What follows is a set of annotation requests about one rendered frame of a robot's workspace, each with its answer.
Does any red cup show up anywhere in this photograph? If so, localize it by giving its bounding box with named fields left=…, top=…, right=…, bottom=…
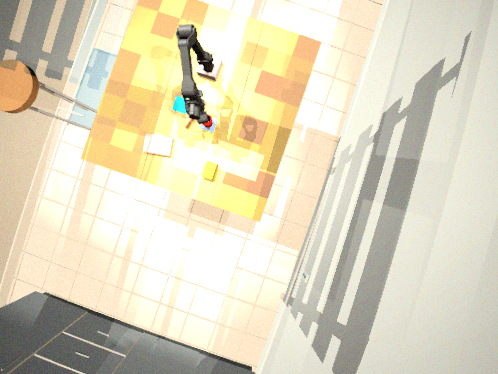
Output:
left=202, top=114, right=213, bottom=127

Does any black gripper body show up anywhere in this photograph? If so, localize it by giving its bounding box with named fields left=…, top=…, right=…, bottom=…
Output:
left=197, top=90, right=208, bottom=124

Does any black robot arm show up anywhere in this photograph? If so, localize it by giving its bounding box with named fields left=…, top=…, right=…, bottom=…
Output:
left=176, top=24, right=214, bottom=119

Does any yellow rectangular block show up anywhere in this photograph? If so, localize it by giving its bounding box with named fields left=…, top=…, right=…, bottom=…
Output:
left=202, top=161, right=218, bottom=180

